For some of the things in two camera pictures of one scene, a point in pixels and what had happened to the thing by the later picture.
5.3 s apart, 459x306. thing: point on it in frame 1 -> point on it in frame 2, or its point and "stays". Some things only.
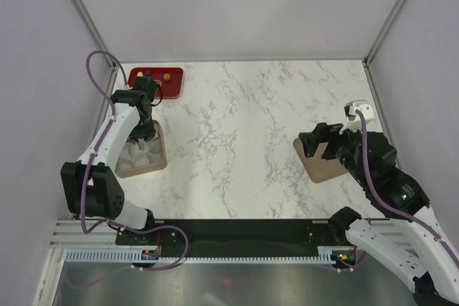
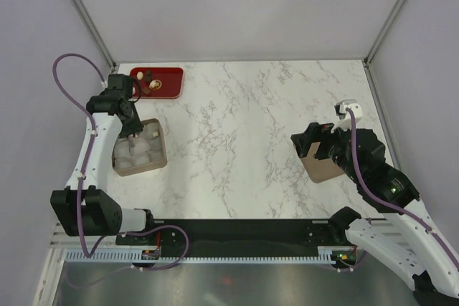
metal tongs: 140,144 -> 131,143
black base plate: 229,238 stays
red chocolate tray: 170,78 stays
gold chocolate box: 133,161 stays
